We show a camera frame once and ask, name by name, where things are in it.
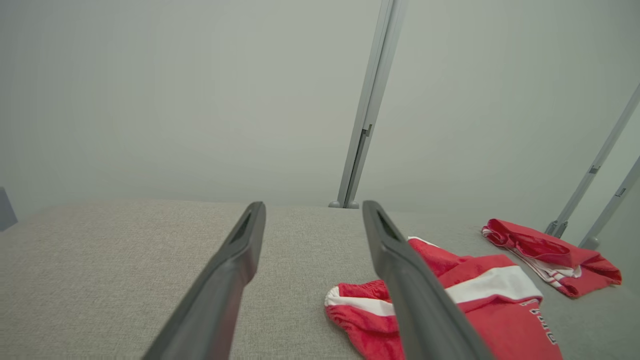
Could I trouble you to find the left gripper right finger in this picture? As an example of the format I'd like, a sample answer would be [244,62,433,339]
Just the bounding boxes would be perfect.
[362,200,496,360]

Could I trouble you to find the red Bulls basketball jersey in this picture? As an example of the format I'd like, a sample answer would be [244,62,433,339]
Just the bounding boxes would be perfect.
[481,218,623,299]

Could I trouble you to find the red Bulls basketball shorts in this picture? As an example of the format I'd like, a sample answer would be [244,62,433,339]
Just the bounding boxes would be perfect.
[324,236,564,360]

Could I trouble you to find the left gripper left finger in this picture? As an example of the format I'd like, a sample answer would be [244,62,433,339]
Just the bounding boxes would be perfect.
[142,201,267,360]

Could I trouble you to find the grey metal partition post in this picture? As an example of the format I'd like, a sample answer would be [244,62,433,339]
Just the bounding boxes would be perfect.
[579,156,640,251]
[336,0,409,208]
[544,82,640,239]

